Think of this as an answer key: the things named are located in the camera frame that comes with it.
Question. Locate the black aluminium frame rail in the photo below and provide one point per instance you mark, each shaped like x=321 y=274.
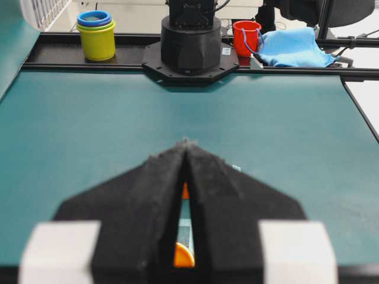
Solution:
x=141 y=52

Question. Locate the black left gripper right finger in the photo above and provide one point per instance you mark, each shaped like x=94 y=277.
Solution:
x=248 y=232

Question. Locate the blue stacking cup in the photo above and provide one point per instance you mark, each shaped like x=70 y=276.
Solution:
x=94 y=18

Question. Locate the red plastic cup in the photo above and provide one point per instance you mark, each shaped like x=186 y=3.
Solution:
x=246 y=37

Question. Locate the orange round object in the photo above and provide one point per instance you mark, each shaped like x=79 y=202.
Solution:
x=184 y=246

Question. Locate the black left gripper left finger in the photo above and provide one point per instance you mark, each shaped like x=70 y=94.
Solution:
x=116 y=232

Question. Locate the yellow-green stacking cup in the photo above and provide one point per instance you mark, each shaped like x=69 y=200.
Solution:
x=98 y=43

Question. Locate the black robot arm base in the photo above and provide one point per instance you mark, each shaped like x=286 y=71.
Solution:
x=190 y=47

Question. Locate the light blue cloth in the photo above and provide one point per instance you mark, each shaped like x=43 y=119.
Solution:
x=292 y=48

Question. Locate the black office chair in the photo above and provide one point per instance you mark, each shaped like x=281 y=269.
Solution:
x=344 y=12

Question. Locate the green table mat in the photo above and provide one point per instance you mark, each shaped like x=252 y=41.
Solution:
x=64 y=132

